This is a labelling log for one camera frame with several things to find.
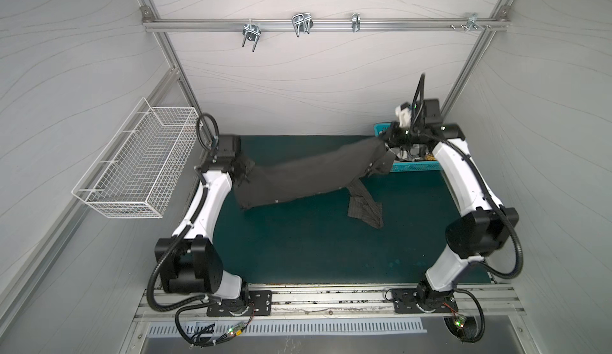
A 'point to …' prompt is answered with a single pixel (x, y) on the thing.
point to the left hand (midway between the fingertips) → (251, 162)
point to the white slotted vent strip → (221, 329)
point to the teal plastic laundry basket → (409, 166)
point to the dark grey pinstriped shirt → (347, 165)
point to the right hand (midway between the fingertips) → (384, 129)
